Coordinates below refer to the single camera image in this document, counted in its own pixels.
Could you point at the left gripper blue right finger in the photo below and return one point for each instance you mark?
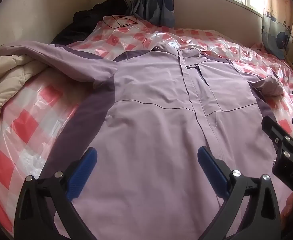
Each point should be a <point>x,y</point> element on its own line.
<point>261,219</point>

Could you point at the lilac purple jacket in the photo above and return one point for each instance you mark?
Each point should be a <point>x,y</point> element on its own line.
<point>147,116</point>

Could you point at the blue patterned curtain left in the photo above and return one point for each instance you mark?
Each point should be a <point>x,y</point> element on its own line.
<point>157,12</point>

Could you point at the black clothing pile by wall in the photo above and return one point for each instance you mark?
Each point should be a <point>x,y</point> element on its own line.
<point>84,22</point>

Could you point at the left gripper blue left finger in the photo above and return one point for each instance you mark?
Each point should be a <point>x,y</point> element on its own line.
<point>45,209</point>

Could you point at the blue patterned curtain right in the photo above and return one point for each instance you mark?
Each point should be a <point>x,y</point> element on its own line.
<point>277,27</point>

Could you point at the red checked plastic bed cover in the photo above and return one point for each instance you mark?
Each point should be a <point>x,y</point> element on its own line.
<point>32,120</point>

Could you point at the beige quilted blanket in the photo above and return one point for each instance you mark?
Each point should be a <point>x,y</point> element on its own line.
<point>15,71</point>

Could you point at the blue patterned curtain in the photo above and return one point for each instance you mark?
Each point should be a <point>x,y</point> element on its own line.
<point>157,12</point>
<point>277,27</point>

